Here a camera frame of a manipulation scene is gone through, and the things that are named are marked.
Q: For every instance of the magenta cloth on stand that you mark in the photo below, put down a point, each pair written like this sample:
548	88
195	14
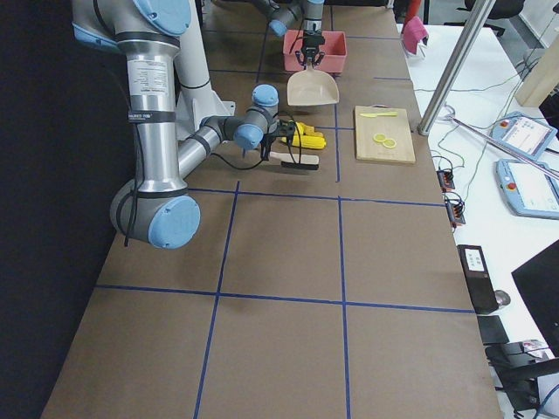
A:
415	37

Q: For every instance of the near teach pendant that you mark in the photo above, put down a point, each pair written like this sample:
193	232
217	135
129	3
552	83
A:
526	190

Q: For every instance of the teach pendant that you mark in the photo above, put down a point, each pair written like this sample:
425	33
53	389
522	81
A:
523	134
526	190

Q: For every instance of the orange black connector far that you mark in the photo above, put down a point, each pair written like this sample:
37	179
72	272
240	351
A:
445	179

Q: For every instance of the orange black connector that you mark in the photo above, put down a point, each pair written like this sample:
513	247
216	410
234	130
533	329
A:
445	179
455	208

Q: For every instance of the black box with label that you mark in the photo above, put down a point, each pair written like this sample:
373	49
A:
477	279

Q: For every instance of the yellow toy corn cob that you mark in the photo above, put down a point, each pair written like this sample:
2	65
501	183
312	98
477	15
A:
307	141

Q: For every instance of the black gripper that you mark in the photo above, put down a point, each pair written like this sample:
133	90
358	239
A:
311	44
285	129

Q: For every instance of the beige plastic dustpan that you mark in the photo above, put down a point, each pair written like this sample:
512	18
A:
312	87

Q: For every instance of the beige brush with black bristles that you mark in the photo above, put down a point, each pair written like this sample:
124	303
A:
304	162

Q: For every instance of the far teach pendant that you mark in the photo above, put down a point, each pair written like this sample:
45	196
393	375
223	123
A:
523	134

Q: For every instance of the wooden cutting board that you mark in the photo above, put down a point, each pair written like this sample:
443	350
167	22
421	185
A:
396	128

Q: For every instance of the yellow plastic knife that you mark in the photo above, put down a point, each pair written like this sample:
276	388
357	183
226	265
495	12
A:
377	115

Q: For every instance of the black monitor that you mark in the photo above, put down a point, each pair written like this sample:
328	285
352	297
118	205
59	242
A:
537	282

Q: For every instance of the orange black connector near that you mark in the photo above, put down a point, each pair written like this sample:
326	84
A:
455	208

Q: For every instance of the lemon slice lower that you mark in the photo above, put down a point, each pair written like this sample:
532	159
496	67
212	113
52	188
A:
389	143

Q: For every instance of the metal frame pole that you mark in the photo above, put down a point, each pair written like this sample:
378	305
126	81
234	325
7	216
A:
470	32

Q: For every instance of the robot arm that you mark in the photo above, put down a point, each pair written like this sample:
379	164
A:
309	14
164	50

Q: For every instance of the pink plastic bin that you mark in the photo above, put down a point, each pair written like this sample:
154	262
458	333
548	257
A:
334	49

